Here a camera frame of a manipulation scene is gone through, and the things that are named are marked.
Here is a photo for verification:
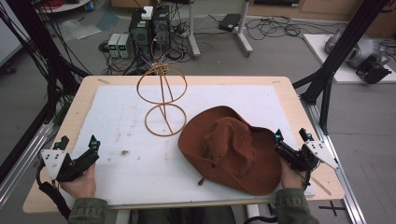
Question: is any person's right hand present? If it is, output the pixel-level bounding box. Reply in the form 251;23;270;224
279;160;308;191

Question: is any white cabinet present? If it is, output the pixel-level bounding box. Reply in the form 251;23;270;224
0;0;31;68

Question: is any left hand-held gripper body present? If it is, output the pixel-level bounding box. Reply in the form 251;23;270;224
40;148;101;183

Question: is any clear plastic sheet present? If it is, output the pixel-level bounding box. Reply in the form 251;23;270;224
58;18;103;42

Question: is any white table leg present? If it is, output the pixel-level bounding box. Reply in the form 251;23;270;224
115;209;132;224
245;203;262;219

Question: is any grey power supply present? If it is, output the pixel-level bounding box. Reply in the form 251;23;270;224
117;33;131;60
106;33;121;59

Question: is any black metal frame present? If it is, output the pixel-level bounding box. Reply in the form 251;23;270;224
0;0;92;185
291;0;390;135

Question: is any person's lap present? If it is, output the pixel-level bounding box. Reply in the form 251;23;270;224
130;205;238;224

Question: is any person's left hand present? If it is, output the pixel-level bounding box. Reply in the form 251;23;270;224
59;163;97;201

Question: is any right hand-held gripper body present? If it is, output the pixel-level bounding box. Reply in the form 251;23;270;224
274;140;341;173

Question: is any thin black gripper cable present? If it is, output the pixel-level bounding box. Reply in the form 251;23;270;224
302;167;313;191

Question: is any brown felt hat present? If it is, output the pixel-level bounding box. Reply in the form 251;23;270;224
177;105;283;197

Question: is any white box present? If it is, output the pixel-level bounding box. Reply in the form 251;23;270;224
141;6;154;21

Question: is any black wrapped gripper cable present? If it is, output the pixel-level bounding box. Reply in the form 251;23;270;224
35;164;73;220

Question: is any flat black box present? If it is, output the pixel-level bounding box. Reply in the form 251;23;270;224
218;12;243;33

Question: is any aluminium rail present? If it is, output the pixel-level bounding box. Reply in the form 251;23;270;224
0;122;56;208
300;95;369;224

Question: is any black computer tower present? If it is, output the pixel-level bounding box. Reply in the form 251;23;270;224
128;9;154;61
151;5;172;52

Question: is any round white table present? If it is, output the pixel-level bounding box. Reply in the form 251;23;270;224
35;0;92;14

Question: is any wooden ring hat stand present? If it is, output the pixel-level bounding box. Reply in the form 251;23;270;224
136;63;189;138

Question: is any white stand leg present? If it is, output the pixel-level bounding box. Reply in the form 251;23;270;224
234;0;254;58
186;0;202;61

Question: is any black device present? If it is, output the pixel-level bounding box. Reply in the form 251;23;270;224
355;55;393;85

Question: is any silver grey machine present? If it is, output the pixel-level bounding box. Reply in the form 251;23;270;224
324;27;390;70

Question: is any white floor board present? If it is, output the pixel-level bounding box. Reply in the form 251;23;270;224
303;33;396;85

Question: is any tangle of black cables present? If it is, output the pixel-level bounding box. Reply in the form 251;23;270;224
245;14;304;42

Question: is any white table mat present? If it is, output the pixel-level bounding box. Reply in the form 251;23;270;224
61;84;318;207

